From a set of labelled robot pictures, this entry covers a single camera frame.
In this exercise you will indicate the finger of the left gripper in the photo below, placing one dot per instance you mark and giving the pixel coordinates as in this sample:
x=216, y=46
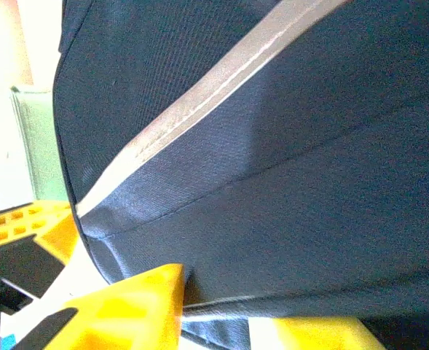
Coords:
x=57, y=233

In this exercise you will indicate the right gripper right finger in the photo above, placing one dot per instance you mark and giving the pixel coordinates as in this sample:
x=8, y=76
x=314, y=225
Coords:
x=316, y=335

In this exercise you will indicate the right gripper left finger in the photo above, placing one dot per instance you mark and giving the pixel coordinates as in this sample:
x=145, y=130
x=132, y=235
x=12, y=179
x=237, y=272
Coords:
x=134, y=310

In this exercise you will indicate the navy blue student backpack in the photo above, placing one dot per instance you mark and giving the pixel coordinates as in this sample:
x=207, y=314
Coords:
x=272, y=182

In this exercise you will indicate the mint green lunch box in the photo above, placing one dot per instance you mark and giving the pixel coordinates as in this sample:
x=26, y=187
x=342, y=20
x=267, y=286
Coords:
x=43, y=153

